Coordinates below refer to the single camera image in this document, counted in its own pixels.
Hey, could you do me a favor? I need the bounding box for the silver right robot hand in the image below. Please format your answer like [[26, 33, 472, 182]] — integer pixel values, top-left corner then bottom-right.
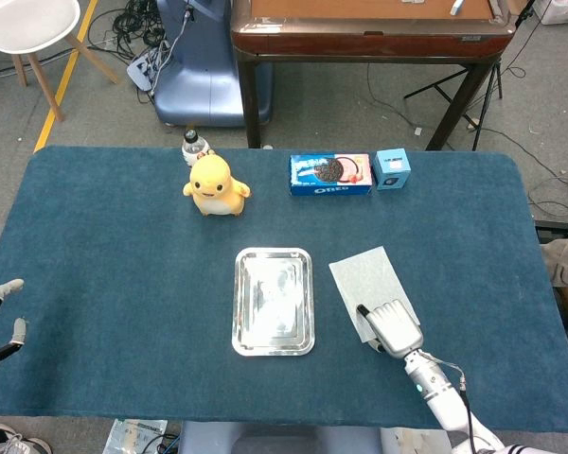
[[357, 299, 425, 356]]

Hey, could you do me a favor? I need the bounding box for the white paper sheet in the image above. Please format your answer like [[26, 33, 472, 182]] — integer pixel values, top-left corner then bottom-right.
[[328, 245, 421, 345]]

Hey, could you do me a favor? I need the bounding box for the shiny metal tray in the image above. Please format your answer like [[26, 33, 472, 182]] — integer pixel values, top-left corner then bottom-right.
[[230, 246, 316, 358]]

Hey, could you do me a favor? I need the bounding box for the blue table cloth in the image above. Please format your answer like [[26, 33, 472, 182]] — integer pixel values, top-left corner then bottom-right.
[[0, 145, 568, 432]]

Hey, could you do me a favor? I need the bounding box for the grey sneaker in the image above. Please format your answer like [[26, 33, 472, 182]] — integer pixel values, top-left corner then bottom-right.
[[0, 423, 53, 454]]

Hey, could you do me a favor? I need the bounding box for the blue Oreo cookie box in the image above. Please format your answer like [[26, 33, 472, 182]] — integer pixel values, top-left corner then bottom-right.
[[289, 153, 375, 198]]

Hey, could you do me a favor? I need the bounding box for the small light blue box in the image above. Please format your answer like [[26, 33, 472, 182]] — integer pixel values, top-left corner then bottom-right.
[[371, 148, 412, 192]]

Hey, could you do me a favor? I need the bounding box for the grey blue robot torso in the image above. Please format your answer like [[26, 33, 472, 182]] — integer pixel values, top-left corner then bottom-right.
[[177, 420, 384, 454]]

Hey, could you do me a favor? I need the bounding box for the clear plastic bag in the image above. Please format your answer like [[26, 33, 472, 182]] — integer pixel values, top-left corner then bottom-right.
[[107, 418, 169, 454]]

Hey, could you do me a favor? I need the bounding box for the yellow plush dinosaur toy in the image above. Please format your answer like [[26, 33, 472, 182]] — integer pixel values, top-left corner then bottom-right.
[[183, 153, 252, 218]]

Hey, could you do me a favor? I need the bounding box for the black tripod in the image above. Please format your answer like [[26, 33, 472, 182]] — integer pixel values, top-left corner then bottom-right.
[[403, 0, 537, 151]]

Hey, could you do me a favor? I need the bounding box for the clear plastic water bottle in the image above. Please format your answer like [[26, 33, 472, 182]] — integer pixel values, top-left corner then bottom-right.
[[181, 130, 214, 167]]

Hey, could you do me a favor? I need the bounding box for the white power strip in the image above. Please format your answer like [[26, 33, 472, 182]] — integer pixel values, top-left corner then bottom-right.
[[126, 46, 165, 92]]

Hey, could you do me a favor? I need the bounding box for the white chair with wooden legs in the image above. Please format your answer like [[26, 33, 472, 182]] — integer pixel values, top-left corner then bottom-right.
[[0, 0, 119, 122]]

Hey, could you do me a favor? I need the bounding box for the brown mahjong table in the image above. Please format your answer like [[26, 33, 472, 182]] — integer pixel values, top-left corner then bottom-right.
[[230, 0, 517, 151]]

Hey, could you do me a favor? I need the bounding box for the blue grey machine base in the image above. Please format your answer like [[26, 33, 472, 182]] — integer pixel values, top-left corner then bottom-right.
[[153, 0, 274, 128]]

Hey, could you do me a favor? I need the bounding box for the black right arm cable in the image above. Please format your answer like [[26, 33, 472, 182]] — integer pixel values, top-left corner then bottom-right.
[[420, 352, 478, 454]]

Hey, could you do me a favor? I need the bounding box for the black metal frame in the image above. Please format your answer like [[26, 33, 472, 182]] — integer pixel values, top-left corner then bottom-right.
[[534, 219, 568, 245]]

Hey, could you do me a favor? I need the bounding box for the black cable bundle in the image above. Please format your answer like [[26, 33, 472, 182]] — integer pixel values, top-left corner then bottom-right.
[[87, 8, 171, 63]]

